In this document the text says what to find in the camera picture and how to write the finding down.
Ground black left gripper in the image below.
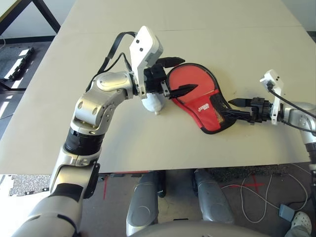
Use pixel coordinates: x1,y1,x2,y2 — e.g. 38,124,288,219
144,56,198,100

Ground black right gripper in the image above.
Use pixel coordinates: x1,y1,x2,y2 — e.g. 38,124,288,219
221,97,274,124

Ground red and black paddle case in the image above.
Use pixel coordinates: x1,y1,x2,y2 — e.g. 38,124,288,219
165,63,237,135

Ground white and grey plush toy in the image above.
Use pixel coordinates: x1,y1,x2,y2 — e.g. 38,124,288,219
142,92,165,116

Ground dark grey floor mat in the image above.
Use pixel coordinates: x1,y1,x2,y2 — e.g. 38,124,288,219
206,164,297,183

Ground red tape cross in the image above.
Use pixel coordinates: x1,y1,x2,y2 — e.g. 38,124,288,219
221,172,265,193

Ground grey robot right leg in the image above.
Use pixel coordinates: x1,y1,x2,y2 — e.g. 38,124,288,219
194,169,235,224

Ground grey robot leg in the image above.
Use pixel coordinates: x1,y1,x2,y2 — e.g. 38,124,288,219
194,169,235,224
125,171,166,237

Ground grey foot pedal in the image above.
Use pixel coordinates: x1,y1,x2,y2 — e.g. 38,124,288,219
278,203,296,219

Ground white perforated clog shoe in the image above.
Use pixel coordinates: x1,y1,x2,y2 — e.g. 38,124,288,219
290,211,312,233

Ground grey robot torso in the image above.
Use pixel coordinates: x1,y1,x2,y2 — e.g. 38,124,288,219
128,220,265,237

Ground red tape line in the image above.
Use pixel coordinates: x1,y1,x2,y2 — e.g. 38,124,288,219
102,176,109,199

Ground olive trouser leg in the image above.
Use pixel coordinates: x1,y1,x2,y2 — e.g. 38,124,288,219
283,224,309,237

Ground grey robot left leg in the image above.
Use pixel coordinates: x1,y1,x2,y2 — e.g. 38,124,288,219
125,171,166,237

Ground dark flat floor equipment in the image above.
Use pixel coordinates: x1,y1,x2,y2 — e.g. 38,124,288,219
0,45,35,82

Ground speckled grey foam mat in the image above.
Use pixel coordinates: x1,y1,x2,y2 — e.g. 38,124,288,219
8,174,52,197

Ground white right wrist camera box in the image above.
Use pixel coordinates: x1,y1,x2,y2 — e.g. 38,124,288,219
259,69,285,125

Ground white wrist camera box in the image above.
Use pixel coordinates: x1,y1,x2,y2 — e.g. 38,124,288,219
129,26,164,99
259,69,285,125

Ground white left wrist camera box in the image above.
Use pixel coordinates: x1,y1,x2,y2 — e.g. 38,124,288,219
129,26,164,99

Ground thin black left wrist cable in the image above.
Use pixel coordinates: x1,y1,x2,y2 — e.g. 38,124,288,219
86,53,131,91

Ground black flat ribbon cable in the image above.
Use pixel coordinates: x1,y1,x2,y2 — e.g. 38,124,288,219
100,31,137,75

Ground white floor cable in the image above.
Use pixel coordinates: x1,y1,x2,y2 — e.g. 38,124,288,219
221,162,309,223

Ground black metal frame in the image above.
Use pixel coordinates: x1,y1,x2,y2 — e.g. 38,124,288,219
0,0,62,38

